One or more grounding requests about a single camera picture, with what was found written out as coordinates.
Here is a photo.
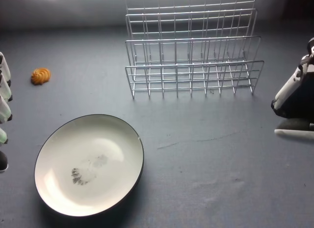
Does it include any silver wire plate rack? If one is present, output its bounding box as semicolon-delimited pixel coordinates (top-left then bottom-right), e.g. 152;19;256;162
124;0;265;99

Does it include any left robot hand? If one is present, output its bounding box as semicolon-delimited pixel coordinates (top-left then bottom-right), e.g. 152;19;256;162
0;51;13;174

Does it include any white plate with black rim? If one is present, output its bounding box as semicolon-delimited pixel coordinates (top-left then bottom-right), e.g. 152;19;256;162
34;114;145;211

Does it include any orange swirl cookie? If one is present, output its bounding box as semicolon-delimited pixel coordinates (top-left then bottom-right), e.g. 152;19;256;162
30;68;52;86

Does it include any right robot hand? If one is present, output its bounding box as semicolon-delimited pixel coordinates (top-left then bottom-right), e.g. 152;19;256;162
271;38;314;142

